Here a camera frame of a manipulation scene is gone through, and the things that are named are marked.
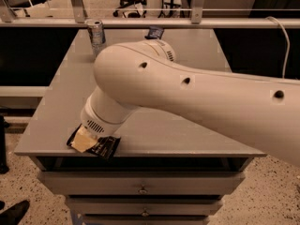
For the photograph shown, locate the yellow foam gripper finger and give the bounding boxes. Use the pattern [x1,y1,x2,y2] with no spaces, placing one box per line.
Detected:
[71,125,98,153]

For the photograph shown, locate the black chocolate rxbar wrapper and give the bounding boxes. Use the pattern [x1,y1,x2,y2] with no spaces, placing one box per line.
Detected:
[67,127,121,159]

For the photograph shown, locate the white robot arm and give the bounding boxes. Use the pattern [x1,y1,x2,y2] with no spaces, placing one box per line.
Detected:
[81,40,300,166]

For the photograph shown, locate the blue blueberry rxbar wrapper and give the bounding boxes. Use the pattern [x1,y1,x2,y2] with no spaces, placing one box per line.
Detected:
[145,26,164,39]

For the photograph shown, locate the top drawer with knob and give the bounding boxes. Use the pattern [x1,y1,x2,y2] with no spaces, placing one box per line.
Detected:
[37,172,245,196]

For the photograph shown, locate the drawer with knob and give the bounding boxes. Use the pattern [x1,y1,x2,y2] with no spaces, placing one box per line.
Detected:
[67,198,222,216]
[37,172,245,196]

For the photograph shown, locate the middle drawer with knob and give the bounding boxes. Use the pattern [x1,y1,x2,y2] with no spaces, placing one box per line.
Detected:
[67,198,222,216]

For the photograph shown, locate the dark object at left edge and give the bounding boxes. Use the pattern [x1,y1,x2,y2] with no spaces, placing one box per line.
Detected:
[0,116,9,174]

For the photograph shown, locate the grey drawer cabinet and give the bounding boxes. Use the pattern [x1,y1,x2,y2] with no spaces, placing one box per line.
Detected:
[15,30,260,225]

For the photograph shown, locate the black shoe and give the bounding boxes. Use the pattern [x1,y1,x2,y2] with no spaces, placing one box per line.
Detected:
[0,200,30,225]

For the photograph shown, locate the silver energy drink can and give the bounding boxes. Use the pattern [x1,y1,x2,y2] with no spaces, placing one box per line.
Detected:
[86,19,106,57]

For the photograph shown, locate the metal railing beam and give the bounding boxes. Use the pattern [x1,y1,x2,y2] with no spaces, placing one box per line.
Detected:
[0,17,300,29]

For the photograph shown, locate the black rolling chair base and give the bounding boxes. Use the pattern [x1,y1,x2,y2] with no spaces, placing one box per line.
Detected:
[112,0,148,19]

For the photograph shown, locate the white cable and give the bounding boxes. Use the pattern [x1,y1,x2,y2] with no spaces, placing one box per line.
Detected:
[265,15,292,79]

